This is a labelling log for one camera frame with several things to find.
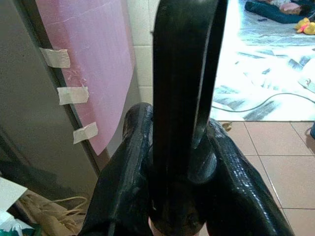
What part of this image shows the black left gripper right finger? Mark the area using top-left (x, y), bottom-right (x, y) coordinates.
top-left (206, 118), bottom-right (295, 236)

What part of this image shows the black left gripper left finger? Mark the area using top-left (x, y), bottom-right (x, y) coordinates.
top-left (80, 102), bottom-right (155, 236)

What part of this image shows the black broom handle with loop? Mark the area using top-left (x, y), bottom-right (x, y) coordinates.
top-left (147, 0), bottom-right (228, 236)

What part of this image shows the beige masking tape strip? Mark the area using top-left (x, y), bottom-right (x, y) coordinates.
top-left (72, 121), bottom-right (99, 145)
top-left (57, 86), bottom-right (90, 106)
top-left (39, 48), bottom-right (71, 69)

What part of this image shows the pink foam sheet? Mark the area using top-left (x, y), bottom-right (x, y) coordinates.
top-left (35, 0), bottom-right (136, 157)

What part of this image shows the white paper sheet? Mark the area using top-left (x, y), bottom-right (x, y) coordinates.
top-left (0, 176), bottom-right (28, 212)

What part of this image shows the teal plastic bag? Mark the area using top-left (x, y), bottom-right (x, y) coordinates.
top-left (0, 211), bottom-right (35, 236)

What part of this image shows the white slipper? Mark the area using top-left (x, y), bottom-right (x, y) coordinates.
top-left (297, 77), bottom-right (315, 90)

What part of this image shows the white grey patterned rug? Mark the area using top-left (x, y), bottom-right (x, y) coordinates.
top-left (210, 0), bottom-right (315, 121)

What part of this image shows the yellow plush toy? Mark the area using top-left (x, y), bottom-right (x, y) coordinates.
top-left (294, 17), bottom-right (315, 35)

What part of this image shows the brown paper bag with handles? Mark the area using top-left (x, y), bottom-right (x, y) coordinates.
top-left (14, 191), bottom-right (90, 236)

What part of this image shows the white power cable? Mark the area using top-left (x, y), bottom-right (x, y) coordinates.
top-left (211, 92), bottom-right (315, 113)

